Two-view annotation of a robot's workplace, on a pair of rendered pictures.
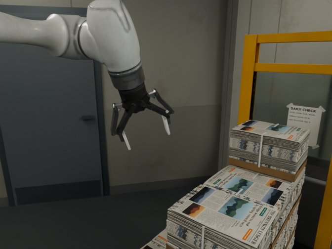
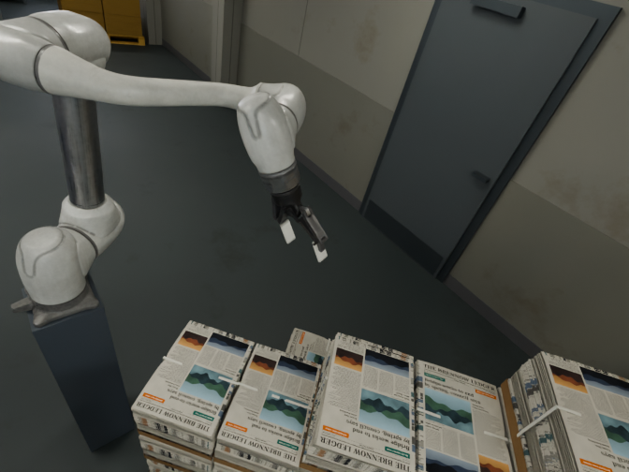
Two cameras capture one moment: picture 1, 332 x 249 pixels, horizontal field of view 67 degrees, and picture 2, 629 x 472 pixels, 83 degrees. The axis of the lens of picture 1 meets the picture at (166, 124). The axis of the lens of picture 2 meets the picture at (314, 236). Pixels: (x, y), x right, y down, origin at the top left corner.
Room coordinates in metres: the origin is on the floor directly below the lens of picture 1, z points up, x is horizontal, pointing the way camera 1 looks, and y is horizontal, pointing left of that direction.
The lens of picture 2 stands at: (0.34, -0.55, 2.09)
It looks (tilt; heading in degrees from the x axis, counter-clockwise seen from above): 39 degrees down; 54
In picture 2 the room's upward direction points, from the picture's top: 16 degrees clockwise
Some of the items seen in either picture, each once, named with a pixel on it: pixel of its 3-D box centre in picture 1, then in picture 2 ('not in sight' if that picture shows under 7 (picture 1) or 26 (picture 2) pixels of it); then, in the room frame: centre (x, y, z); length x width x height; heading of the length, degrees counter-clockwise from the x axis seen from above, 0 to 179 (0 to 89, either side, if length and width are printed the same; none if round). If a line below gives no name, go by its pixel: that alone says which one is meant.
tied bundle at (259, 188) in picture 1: (245, 202); (445, 438); (1.17, -0.43, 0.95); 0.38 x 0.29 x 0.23; 50
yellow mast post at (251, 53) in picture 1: (242, 151); not in sight; (1.94, -0.64, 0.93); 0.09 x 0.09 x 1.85; 50
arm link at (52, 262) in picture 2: not in sight; (52, 260); (0.12, 0.45, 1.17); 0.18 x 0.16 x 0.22; 55
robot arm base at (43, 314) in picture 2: not in sight; (53, 294); (0.09, 0.44, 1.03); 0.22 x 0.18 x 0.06; 12
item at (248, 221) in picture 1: (225, 210); (370, 397); (0.93, -0.25, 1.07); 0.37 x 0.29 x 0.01; 51
